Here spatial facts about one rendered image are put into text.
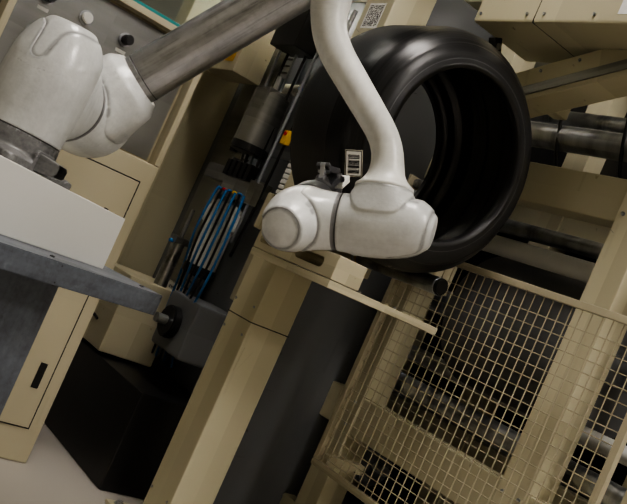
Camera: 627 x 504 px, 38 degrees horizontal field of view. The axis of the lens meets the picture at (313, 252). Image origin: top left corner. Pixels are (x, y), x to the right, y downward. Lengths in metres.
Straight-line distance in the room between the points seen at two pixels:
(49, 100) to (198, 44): 0.34
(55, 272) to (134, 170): 1.08
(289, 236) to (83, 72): 0.47
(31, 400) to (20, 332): 0.96
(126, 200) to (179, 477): 0.76
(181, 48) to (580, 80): 1.12
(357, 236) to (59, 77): 0.58
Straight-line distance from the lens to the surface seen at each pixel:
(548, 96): 2.58
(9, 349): 1.71
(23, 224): 1.59
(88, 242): 1.68
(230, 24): 1.84
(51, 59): 1.67
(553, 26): 2.51
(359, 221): 1.53
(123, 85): 1.83
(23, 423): 2.67
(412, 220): 1.52
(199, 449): 2.49
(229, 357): 2.46
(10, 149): 1.63
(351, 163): 2.06
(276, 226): 1.52
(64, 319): 2.60
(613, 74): 2.47
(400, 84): 2.09
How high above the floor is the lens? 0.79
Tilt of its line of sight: 2 degrees up
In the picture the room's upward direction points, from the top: 24 degrees clockwise
